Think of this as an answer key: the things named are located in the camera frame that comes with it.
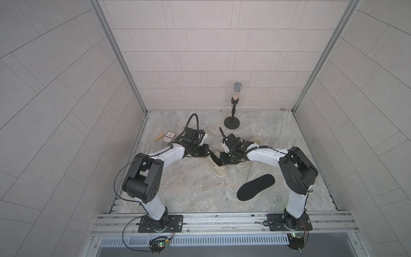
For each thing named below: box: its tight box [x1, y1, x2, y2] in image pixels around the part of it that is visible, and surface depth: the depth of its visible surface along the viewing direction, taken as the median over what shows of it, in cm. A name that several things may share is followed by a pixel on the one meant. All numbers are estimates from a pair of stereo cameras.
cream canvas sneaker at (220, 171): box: [198, 155, 228, 178], surface depth 85 cm
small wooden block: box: [153, 132, 165, 142], surface depth 103 cm
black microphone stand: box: [224, 81, 243, 130], surface depth 110 cm
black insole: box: [237, 174, 276, 201], surface depth 83 cm
